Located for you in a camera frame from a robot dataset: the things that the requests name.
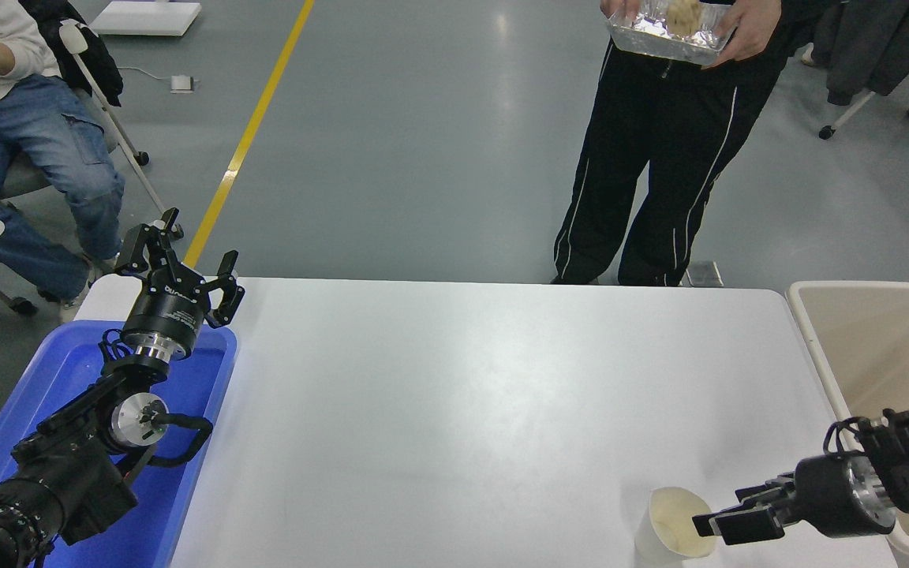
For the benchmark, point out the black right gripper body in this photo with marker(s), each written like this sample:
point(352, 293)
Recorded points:
point(833, 497)

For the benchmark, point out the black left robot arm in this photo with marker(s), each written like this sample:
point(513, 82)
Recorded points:
point(68, 473)

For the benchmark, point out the blue plastic tray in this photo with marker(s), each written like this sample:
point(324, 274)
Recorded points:
point(186, 379)

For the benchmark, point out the silver foil tray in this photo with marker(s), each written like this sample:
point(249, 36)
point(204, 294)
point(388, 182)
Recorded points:
point(652, 39)

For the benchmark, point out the standing person's right hand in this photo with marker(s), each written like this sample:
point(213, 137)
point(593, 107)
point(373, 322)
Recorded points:
point(620, 8)

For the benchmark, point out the silver floor socket plate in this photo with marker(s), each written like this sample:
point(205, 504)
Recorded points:
point(705, 274)

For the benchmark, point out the white paper cup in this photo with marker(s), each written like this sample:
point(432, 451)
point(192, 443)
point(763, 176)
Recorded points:
point(667, 525)

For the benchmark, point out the flat white board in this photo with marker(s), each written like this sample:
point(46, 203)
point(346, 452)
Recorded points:
point(147, 16)

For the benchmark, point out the white power adapter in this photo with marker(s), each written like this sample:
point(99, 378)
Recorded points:
point(181, 83)

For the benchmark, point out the crumpled tan paper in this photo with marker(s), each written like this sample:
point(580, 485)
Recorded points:
point(683, 16)

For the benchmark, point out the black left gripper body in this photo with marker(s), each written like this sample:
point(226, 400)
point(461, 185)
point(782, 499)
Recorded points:
point(166, 315)

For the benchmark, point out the large pale bin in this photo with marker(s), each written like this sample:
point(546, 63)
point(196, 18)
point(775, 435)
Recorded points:
point(873, 339)

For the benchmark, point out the grey jacket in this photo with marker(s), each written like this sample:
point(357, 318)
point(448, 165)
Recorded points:
point(880, 47)

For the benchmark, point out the seated person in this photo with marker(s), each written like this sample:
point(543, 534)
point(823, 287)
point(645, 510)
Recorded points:
point(20, 150)

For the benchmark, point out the black jacket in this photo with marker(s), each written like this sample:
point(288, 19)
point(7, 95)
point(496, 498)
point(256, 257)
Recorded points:
point(95, 59)

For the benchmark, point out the standing person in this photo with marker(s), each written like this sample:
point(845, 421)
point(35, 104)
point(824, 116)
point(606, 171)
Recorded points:
point(644, 173)

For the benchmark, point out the standing person's left hand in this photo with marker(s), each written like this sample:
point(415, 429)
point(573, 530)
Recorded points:
point(750, 31)

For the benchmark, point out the white office chair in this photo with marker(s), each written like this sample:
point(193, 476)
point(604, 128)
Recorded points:
point(107, 110)

